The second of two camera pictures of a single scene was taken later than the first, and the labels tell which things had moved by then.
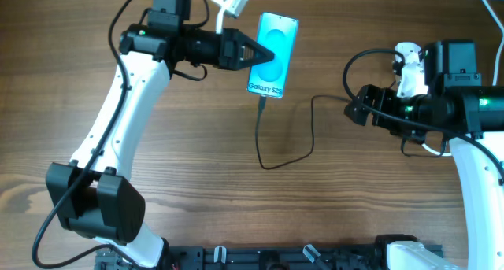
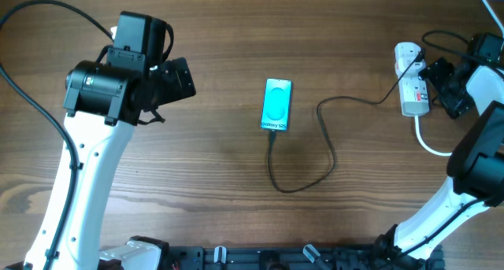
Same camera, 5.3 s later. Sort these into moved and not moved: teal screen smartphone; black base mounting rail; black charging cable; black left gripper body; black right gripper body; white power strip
Moved: teal screen smartphone; black left gripper body; black right gripper body; black charging cable
Not moved: black base mounting rail; white power strip
